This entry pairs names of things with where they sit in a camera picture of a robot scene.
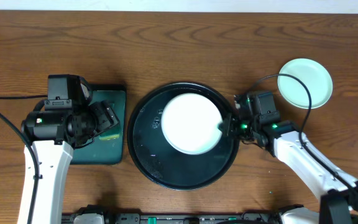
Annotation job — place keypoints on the white plate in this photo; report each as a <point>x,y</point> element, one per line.
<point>190,123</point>

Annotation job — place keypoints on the mint green plate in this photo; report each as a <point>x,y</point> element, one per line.
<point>316,78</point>

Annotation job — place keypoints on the round black tray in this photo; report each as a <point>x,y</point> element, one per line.
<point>162,163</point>

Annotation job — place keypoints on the black rectangular sponge tray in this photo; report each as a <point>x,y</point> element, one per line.
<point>105,152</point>

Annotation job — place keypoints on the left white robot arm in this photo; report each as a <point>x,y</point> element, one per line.
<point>74,115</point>

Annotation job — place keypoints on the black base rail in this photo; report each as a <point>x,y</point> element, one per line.
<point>135,218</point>

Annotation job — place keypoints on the green yellow sponge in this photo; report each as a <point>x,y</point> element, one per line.
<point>108,136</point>

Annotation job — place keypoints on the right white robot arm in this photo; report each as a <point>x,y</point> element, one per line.
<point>259,123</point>

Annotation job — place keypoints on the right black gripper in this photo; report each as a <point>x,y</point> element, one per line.
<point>229,130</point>

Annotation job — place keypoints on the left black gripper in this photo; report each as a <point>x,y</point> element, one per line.
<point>105,115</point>

